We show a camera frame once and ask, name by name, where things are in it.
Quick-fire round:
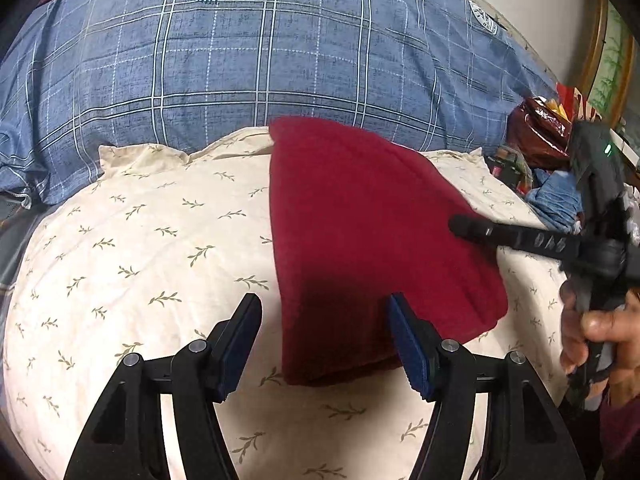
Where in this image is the blue plaid quilt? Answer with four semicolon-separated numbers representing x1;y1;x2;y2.
0;0;558;208

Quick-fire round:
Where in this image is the dark red knit garment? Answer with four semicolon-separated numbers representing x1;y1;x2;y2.
268;115;510;387

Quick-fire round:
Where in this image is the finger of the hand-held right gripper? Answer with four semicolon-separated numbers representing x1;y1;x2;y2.
448;213;582;264

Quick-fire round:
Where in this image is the cream leaf-print pillow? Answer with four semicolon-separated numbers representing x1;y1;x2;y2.
2;127;583;480

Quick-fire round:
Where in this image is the crumpled blue cloth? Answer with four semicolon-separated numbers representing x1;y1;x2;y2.
529;169;587;235

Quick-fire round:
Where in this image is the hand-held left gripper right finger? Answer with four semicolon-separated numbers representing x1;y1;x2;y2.
389;292;587;480

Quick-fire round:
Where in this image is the grey striped bedsheet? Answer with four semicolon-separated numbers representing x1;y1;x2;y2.
0;192;48;296

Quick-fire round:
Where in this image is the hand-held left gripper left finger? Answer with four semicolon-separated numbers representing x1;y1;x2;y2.
64;292;263;480

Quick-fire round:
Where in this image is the dark red plastic bag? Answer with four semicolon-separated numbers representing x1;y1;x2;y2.
506;97;575;172

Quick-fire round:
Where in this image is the person's right forearm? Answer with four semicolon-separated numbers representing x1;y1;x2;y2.
599;387;640;480

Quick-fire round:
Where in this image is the gold framed picture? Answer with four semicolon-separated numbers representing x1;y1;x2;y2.
581;0;637;117

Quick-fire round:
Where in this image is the dark cluttered object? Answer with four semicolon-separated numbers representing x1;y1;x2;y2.
486;144;535;197

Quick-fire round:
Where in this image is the person's right hand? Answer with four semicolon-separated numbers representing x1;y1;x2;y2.
559;279;640;408

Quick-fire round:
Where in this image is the red and yellow packet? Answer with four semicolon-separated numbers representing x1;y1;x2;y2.
554;82;603;123

